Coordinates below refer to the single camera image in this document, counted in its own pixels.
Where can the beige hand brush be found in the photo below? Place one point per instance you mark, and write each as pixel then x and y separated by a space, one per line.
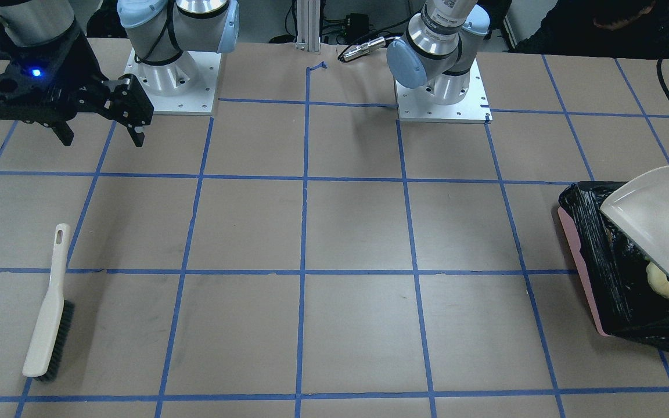
pixel 45 350

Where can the person in black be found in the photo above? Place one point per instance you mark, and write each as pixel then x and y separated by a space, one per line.
pixel 615 29

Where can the silver cable connector plug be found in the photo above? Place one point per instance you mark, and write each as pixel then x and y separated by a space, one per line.
pixel 357 51

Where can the bin with black liner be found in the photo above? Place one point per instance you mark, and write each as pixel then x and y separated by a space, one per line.
pixel 612 270

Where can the aluminium frame post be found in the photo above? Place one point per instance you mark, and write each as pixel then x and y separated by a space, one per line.
pixel 308 26

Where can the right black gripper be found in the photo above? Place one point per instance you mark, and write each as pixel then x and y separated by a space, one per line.
pixel 81 61

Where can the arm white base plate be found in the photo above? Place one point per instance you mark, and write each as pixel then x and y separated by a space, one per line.
pixel 188 86
pixel 447 98

